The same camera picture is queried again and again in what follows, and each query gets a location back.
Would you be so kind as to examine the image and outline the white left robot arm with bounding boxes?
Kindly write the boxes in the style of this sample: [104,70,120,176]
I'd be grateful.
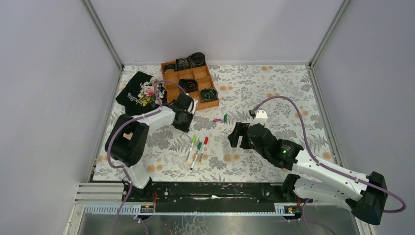
[105,94,199,189]

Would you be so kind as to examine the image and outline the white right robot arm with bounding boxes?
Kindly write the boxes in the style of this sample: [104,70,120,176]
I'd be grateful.
[228,122,387,225]

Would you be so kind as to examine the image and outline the rolled dark tie centre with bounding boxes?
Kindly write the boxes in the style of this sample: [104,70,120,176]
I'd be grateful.
[179,79,199,93]

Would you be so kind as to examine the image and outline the rolled dark tie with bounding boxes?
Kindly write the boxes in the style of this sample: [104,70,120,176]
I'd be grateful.
[190,52,206,68]
[200,88,218,103]
[179,79,199,93]

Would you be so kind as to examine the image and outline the rolled dark tie right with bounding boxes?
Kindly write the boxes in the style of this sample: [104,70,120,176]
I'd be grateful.
[200,88,218,103]

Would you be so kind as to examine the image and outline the wooden compartment tray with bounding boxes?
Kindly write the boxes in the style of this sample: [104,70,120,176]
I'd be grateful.
[161,58,219,111]

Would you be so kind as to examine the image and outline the dark tie back left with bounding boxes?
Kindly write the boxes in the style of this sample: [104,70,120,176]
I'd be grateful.
[162,58,191,73]

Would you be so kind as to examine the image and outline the black floral cloth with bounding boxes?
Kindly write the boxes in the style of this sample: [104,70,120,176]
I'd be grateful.
[116,71,160,116]

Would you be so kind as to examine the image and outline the rolled dark tie back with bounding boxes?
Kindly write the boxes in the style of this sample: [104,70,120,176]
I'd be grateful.
[190,52,206,68]

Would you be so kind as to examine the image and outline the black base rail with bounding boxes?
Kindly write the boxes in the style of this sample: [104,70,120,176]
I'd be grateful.
[121,180,306,219]

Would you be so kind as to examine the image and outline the aluminium frame rail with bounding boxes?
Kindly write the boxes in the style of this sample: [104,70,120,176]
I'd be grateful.
[80,0,124,70]

